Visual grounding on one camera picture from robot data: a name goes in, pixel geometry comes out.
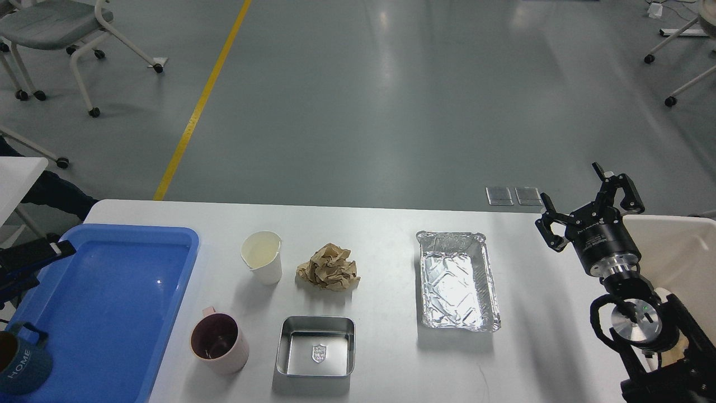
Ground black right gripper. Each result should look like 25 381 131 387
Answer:
535 162 645 278

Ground aluminium foil tray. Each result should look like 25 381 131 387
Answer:
415 231 502 332

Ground steel rectangular tray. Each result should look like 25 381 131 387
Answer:
275 316 356 379

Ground pink mug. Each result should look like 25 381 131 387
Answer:
189 306 249 376

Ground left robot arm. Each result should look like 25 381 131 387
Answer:
1 239 76 308

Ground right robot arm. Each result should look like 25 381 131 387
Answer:
535 162 714 402

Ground right floor socket plate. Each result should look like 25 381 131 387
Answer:
514 186 544 207

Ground floor socket plate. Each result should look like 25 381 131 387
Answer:
514 186 544 207
485 186 514 207

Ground white plastic bin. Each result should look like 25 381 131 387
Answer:
624 215 715 342

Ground white cup in bin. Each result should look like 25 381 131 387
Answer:
654 287 675 304

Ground left floor socket plate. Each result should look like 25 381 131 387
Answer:
485 186 514 207

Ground white chair legs right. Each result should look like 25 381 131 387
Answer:
643 0 716 107

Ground crumpled brown paper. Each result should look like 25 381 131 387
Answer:
296 243 361 292

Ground white paper cup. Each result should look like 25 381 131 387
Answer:
240 231 283 285

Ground blue plastic tray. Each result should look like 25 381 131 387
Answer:
2 224 200 402

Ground white chair leg left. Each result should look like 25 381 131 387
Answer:
1 126 70 170

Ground person in grey sweater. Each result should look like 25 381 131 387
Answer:
21 170 99 221

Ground grey chair on castors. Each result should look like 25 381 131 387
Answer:
1 1 164 118

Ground white side table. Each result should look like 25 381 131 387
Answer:
1 156 48 238

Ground dark blue mug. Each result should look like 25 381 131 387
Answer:
1 321 53 396

